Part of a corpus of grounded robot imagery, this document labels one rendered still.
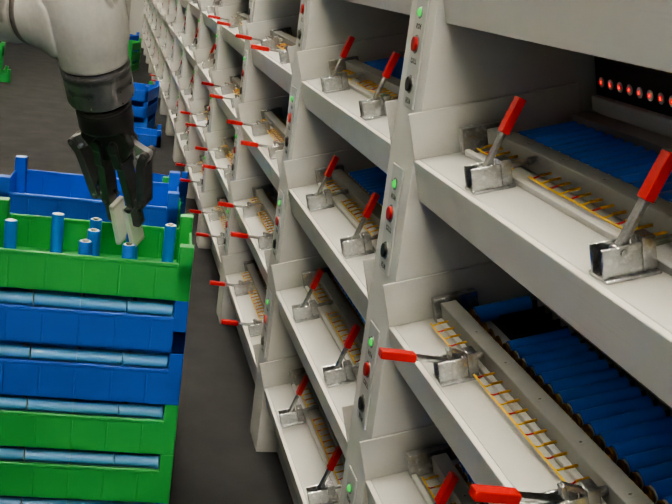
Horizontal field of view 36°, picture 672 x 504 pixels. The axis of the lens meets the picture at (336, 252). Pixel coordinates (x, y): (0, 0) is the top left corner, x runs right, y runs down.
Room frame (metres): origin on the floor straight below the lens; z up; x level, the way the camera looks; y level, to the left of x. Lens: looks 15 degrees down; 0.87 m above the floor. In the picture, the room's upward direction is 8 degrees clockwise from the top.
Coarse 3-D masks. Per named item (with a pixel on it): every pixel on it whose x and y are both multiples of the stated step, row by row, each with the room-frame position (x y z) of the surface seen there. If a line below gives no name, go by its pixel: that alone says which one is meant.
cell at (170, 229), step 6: (168, 228) 1.55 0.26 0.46; (174, 228) 1.55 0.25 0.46; (168, 234) 1.55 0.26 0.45; (174, 234) 1.55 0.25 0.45; (168, 240) 1.55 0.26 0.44; (174, 240) 1.55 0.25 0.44; (168, 246) 1.55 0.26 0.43; (174, 246) 1.55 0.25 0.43; (162, 252) 1.55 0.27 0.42; (168, 252) 1.55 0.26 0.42; (162, 258) 1.55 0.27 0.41; (168, 258) 1.55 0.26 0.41
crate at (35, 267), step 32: (0, 224) 1.52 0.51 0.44; (32, 224) 1.54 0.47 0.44; (64, 224) 1.55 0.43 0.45; (192, 224) 1.57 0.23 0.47; (0, 256) 1.35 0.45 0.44; (32, 256) 1.36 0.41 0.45; (64, 256) 1.36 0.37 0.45; (96, 256) 1.37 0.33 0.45; (160, 256) 1.58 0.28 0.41; (192, 256) 1.39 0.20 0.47; (32, 288) 1.36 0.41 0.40; (64, 288) 1.36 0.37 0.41; (96, 288) 1.37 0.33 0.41; (128, 288) 1.38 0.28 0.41; (160, 288) 1.39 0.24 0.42
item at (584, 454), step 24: (456, 312) 1.04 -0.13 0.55; (456, 336) 1.01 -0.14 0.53; (480, 336) 0.97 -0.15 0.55; (480, 360) 0.95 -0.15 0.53; (504, 360) 0.91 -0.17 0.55; (504, 384) 0.89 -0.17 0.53; (528, 384) 0.86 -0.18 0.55; (528, 408) 0.83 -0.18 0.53; (552, 408) 0.81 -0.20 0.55; (552, 432) 0.78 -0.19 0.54; (576, 432) 0.76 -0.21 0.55; (552, 456) 0.75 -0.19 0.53; (576, 456) 0.74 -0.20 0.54; (600, 456) 0.72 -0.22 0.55; (576, 480) 0.71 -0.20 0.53; (600, 480) 0.70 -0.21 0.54; (624, 480) 0.69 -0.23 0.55
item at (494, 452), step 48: (384, 288) 1.08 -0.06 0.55; (432, 288) 1.09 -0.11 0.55; (480, 288) 1.11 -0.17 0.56; (432, 336) 1.05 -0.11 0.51; (432, 384) 0.93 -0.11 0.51; (480, 384) 0.92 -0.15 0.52; (480, 432) 0.83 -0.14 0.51; (528, 432) 0.82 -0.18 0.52; (480, 480) 0.80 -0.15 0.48; (528, 480) 0.74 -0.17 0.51
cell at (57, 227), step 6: (54, 216) 1.51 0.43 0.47; (60, 216) 1.52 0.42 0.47; (54, 222) 1.51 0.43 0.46; (60, 222) 1.52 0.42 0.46; (54, 228) 1.51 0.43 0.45; (60, 228) 1.52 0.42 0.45; (54, 234) 1.51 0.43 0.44; (60, 234) 1.52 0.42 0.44; (54, 240) 1.51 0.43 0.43; (60, 240) 1.52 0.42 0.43; (54, 246) 1.51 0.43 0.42; (60, 246) 1.52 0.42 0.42; (60, 252) 1.52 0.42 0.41
